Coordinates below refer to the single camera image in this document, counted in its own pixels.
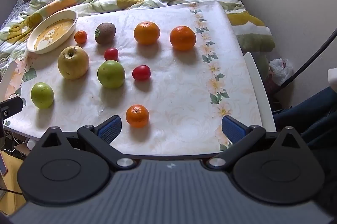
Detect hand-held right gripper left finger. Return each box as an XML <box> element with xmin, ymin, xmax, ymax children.
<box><xmin>34</xmin><ymin>115</ymin><xmax>138</xmax><ymax>171</ymax></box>

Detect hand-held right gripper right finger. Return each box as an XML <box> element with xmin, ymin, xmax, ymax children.
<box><xmin>206</xmin><ymin>115</ymin><xmax>314</xmax><ymax>170</ymax></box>

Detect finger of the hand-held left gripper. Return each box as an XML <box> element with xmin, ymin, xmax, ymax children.
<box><xmin>0</xmin><ymin>97</ymin><xmax>23</xmax><ymax>119</ymax></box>

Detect medium mandarin orange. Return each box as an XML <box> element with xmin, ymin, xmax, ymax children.
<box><xmin>126</xmin><ymin>104</ymin><xmax>150</xmax><ymax>128</ymax></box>

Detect green apple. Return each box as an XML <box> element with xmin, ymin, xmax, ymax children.
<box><xmin>31</xmin><ymin>82</ymin><xmax>55</xmax><ymax>109</ymax></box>
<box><xmin>97</xmin><ymin>60</ymin><xmax>126</xmax><ymax>89</ymax></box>

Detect yellow apple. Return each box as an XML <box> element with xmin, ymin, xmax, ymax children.
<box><xmin>58</xmin><ymin>46</ymin><xmax>90</xmax><ymax>80</ymax></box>

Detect cream bowl with yellow print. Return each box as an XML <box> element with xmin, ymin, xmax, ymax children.
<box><xmin>26</xmin><ymin>9</ymin><xmax>79</xmax><ymax>54</ymax></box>

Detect small mandarin orange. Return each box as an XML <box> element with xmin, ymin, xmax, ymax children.
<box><xmin>74</xmin><ymin>30</ymin><xmax>87</xmax><ymax>44</ymax></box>

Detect cardboard piece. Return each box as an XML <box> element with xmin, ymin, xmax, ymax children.
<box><xmin>13</xmin><ymin>144</ymin><xmax>31</xmax><ymax>156</ymax></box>

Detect red cherry tomato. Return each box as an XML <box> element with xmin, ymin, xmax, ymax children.
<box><xmin>104</xmin><ymin>47</ymin><xmax>119</xmax><ymax>61</ymax></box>
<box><xmin>132</xmin><ymin>65</ymin><xmax>151</xmax><ymax>80</ymax></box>

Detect floral white tablecloth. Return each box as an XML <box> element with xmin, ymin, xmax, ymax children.
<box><xmin>4</xmin><ymin>1</ymin><xmax>267</xmax><ymax>158</ymax></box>

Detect yellow bag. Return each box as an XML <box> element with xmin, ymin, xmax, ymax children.
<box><xmin>0</xmin><ymin>150</ymin><xmax>27</xmax><ymax>215</ymax></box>

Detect white plastic bag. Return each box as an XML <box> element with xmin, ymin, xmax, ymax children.
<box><xmin>269</xmin><ymin>58</ymin><xmax>294</xmax><ymax>86</ymax></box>

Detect person's blue jeans leg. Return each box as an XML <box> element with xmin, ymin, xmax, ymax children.
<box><xmin>272</xmin><ymin>86</ymin><xmax>337</xmax><ymax>151</ymax></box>

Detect brown kiwi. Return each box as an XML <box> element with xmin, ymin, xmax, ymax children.
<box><xmin>95</xmin><ymin>22</ymin><xmax>116</xmax><ymax>45</ymax></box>

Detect patterned grey pillow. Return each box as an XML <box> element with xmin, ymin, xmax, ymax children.
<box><xmin>0</xmin><ymin>0</ymin><xmax>29</xmax><ymax>28</ymax></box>

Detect large orange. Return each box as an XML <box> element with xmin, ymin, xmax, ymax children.
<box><xmin>133</xmin><ymin>21</ymin><xmax>161</xmax><ymax>46</ymax></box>
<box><xmin>170</xmin><ymin>25</ymin><xmax>197</xmax><ymax>51</ymax></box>

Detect white table side rail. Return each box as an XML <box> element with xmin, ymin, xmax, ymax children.
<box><xmin>244</xmin><ymin>52</ymin><xmax>276</xmax><ymax>133</ymax></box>
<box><xmin>0</xmin><ymin>61</ymin><xmax>18</xmax><ymax>102</ymax></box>

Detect black cable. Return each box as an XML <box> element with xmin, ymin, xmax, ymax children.
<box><xmin>282</xmin><ymin>28</ymin><xmax>337</xmax><ymax>88</ymax></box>

